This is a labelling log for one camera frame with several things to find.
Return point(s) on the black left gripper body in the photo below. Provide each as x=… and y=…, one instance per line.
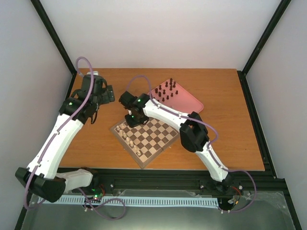
x=107, y=99

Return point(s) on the black frame post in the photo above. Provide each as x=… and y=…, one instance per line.
x=266, y=35
x=39, y=8

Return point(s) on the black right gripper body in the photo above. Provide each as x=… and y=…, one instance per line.
x=135, y=121

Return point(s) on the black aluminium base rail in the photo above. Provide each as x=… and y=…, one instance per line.
x=196, y=181

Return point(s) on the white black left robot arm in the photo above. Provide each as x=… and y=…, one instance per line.
x=40, y=177

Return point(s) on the black frame post left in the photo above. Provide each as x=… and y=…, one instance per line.
x=39, y=8

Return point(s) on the wooden chessboard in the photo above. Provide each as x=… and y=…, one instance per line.
x=151, y=139

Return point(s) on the black frame post right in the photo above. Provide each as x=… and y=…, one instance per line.
x=266, y=35

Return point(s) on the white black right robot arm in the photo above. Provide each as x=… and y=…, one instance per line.
x=193, y=133

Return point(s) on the pink plastic tray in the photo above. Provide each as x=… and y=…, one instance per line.
x=176, y=97

